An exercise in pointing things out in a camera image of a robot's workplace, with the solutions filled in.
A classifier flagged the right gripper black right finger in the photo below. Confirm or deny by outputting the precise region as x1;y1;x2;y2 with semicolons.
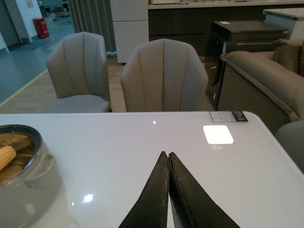
169;152;239;228

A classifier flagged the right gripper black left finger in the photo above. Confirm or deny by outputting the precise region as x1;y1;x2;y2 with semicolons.
119;152;170;228

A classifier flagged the yellow corn cob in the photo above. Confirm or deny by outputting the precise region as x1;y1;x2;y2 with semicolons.
0;146;17;170

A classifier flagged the beige steel cooking pot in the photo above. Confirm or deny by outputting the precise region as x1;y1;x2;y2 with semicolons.
0;124;59;228

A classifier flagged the table corner label sticker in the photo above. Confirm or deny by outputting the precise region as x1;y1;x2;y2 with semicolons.
209;111;248;122

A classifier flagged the grey chair at table end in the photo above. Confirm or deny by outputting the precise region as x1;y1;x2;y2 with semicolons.
275;120;304;173

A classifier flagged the right beige dining chair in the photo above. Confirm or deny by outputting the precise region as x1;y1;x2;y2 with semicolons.
121;38;209;112

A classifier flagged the beige dining chair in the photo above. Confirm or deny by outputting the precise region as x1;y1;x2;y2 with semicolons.
43;32;111;114
121;38;209;112

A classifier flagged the beige sofa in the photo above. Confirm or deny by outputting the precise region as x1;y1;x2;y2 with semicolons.
218;39;304;133

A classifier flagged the left beige dining chair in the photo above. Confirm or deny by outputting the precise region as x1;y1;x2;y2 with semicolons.
43;32;111;114

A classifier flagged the black appliance box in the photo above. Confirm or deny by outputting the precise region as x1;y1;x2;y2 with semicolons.
205;20;288;110

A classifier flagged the dark kitchen counter cabinet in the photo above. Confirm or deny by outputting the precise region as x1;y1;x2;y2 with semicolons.
148;0;304;56

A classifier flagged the white pillar cabinet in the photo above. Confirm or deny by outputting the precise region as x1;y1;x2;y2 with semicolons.
110;0;149;63

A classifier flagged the red box on floor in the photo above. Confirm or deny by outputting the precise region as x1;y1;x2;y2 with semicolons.
33;18;49;38

